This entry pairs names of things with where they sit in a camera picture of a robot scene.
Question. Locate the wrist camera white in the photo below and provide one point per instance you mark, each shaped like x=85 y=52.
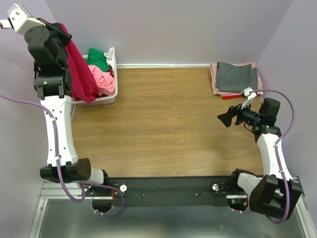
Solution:
x=249 y=95
x=20 y=20

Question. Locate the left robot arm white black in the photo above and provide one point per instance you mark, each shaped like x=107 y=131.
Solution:
x=47 y=44

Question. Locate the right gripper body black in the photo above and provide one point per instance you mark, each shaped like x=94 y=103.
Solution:
x=246 y=115

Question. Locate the green t shirt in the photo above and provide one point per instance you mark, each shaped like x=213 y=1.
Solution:
x=97 y=58

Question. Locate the dark red t shirt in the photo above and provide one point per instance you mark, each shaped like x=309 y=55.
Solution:
x=106 y=95

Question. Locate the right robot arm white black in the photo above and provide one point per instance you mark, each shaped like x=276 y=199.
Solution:
x=276 y=194

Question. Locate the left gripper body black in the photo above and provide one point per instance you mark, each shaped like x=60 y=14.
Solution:
x=61 y=38

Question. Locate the folded grey t shirt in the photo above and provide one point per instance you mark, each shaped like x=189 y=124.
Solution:
x=233 y=78

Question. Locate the folded dusty pink t shirt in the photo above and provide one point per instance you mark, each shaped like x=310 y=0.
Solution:
x=215 y=90

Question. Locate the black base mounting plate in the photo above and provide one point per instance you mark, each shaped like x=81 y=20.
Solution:
x=167 y=192

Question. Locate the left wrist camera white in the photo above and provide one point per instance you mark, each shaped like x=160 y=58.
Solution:
x=20 y=20

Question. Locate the crimson red t shirt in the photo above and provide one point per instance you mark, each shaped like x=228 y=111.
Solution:
x=84 y=87

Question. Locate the folded red t shirt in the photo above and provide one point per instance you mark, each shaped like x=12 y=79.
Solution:
x=231 y=96

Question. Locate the light pink t shirt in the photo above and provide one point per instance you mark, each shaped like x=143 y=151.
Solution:
x=104 y=80

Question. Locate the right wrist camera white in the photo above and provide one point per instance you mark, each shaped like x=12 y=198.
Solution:
x=249 y=95

